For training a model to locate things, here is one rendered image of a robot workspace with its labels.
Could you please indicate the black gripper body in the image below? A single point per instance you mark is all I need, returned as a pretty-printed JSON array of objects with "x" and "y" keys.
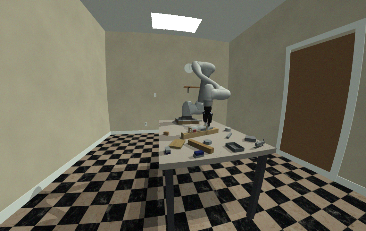
[{"x": 207, "y": 109}]

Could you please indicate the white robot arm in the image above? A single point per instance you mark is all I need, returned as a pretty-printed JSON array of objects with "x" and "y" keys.
[{"x": 206, "y": 93}]

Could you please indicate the grey bar with small pegs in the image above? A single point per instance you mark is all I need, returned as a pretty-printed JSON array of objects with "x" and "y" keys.
[{"x": 259, "y": 143}]

